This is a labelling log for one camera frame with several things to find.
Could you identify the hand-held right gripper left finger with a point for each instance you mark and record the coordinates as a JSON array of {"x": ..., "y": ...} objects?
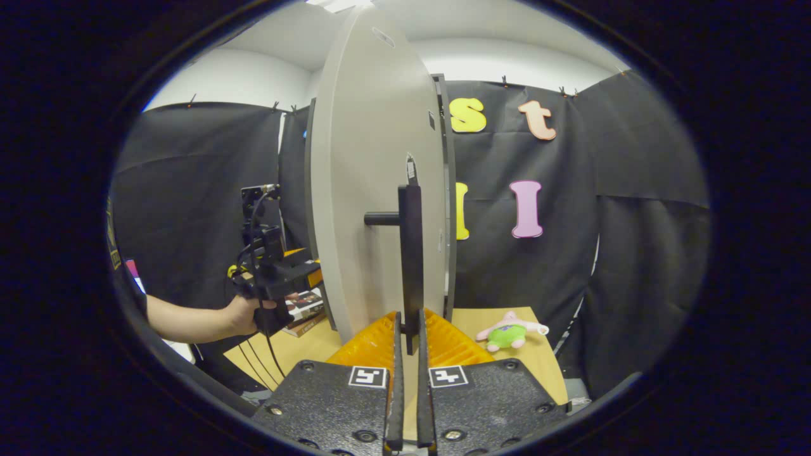
[{"x": 329, "y": 405}]

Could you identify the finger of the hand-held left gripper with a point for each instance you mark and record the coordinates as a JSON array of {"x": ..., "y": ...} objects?
[{"x": 298, "y": 275}]

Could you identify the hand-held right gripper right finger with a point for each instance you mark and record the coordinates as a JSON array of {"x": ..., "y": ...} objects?
[{"x": 494, "y": 405}]

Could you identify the light grey cabinet door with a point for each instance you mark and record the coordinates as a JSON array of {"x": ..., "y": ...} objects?
[{"x": 367, "y": 158}]

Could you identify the green and pink plush toy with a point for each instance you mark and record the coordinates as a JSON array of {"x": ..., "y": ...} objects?
[{"x": 507, "y": 335}]

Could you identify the black backdrop cloth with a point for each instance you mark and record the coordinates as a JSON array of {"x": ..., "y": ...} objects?
[{"x": 184, "y": 202}]

